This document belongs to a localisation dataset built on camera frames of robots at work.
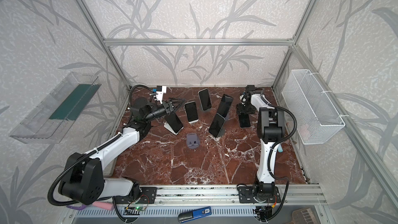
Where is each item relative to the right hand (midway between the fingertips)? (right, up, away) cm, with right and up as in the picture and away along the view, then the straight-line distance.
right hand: (242, 110), depth 105 cm
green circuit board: (-55, -43, -34) cm, 78 cm away
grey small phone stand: (-33, -16, -16) cm, 40 cm away
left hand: (-35, +5, -32) cm, 48 cm away
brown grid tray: (+19, -45, -37) cm, 61 cm away
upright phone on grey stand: (-26, +8, +5) cm, 28 cm away
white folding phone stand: (-48, -8, -16) cm, 51 cm away
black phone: (-18, -10, -1) cm, 20 cm away
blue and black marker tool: (-33, -41, -41) cm, 67 cm away
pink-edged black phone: (-1, -6, -10) cm, 12 cm away
